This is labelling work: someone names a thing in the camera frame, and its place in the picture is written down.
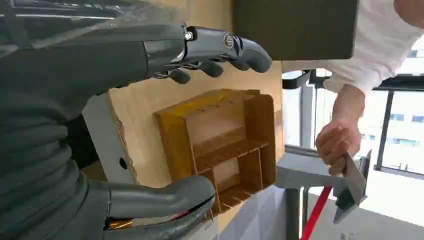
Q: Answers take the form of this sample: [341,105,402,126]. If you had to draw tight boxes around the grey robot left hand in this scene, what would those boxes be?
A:
[0,13,274,240]

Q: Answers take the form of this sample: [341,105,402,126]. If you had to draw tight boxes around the person's hand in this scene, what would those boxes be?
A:
[314,118,363,177]

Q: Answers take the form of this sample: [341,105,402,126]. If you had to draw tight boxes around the white pillar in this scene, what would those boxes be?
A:
[299,81,316,150]

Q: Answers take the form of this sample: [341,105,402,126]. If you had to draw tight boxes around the grey side table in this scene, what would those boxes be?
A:
[275,151,346,240]

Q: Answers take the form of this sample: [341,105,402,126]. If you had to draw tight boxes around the red pole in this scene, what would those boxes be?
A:
[299,185,333,240]

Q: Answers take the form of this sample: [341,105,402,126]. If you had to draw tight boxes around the grey desk edge panel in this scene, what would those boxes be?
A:
[81,92,139,185]

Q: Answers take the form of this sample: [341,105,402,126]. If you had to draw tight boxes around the person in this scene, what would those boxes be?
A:
[281,0,424,177]

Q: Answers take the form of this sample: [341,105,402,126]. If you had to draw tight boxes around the wooden card box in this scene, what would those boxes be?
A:
[153,88,278,215]

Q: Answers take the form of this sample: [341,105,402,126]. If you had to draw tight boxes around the dark flat panel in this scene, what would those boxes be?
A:
[231,0,361,62]

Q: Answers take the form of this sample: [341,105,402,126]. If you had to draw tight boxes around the ribbed grey left arm sleeve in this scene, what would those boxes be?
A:
[0,93,89,240]

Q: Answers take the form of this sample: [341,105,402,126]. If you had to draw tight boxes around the black window frame post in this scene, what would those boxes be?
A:
[373,90,396,172]

